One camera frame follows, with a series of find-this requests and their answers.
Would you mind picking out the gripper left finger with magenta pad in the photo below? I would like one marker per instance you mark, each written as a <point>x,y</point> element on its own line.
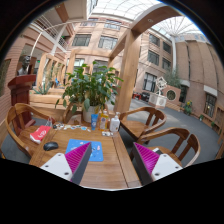
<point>70,166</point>

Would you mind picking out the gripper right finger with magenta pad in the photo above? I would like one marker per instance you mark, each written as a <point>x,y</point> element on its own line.
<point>153,164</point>

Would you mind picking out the blue mouse pad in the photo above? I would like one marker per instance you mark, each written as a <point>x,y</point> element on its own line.
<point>97,152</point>

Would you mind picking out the black computer mouse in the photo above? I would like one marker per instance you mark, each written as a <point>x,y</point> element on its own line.
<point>50,146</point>

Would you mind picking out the wooden chair right near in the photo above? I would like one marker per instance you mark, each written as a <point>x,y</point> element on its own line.
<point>183,135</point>

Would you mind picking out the wooden chair right far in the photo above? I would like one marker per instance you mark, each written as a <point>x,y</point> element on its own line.
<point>136,129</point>

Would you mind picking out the blue tube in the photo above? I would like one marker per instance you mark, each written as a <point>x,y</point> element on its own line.
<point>94,119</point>

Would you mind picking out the wooden chair behind table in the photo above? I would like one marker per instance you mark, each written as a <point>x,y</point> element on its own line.
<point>71,115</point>

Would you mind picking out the yellow liquid bottle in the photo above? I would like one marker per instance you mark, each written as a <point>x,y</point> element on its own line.
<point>104,117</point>

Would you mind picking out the white pump bottle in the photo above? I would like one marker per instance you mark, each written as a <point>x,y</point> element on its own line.
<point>115,123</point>

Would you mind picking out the white geometric sculpture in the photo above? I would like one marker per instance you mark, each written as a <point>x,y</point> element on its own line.
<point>157,100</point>

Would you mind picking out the wooden chair left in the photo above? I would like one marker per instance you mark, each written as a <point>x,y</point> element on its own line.
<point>20,125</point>

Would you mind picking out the potted green plant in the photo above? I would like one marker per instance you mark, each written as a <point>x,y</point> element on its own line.
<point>89,89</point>

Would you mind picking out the bronze bust statue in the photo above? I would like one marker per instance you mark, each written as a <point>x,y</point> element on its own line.
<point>25,64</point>

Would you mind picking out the red wooden pedestal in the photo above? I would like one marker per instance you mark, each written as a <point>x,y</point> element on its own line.
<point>20,87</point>

